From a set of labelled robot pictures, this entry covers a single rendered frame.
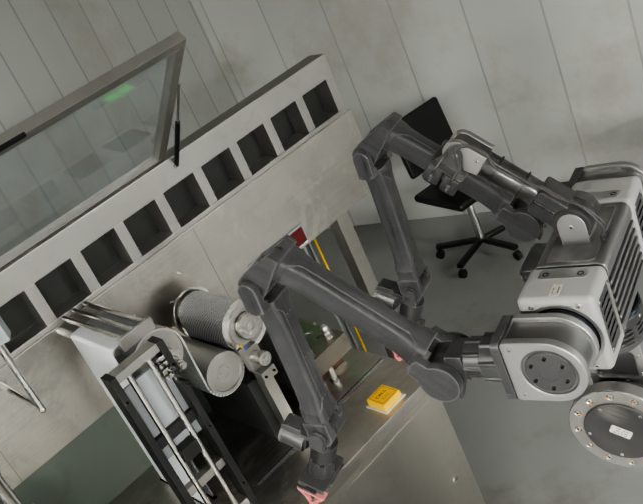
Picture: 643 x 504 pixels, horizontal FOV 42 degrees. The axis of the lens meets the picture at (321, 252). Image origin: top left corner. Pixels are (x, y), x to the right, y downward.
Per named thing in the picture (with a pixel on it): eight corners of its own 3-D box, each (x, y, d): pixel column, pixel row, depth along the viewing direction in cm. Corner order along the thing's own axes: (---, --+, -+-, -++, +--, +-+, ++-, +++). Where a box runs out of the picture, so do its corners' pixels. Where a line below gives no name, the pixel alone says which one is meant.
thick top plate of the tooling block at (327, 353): (316, 381, 245) (308, 365, 243) (237, 356, 276) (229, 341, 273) (352, 347, 253) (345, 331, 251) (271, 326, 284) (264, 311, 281)
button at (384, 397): (386, 412, 232) (383, 405, 231) (369, 406, 238) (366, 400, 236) (402, 395, 236) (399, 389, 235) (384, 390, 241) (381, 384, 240)
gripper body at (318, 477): (297, 484, 186) (298, 465, 181) (318, 451, 193) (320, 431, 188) (323, 497, 184) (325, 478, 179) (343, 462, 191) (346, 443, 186)
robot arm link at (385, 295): (416, 293, 207) (429, 272, 213) (373, 276, 210) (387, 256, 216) (409, 327, 215) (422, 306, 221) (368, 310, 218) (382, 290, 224)
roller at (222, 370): (219, 404, 228) (199, 370, 223) (170, 384, 247) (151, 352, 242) (250, 375, 234) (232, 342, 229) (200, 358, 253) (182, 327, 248)
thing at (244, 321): (265, 324, 233) (248, 345, 230) (260, 323, 235) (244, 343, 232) (250, 306, 229) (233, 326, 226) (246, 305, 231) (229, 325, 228)
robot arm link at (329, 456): (331, 453, 177) (342, 433, 181) (301, 439, 179) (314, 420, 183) (328, 472, 181) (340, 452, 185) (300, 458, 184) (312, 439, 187)
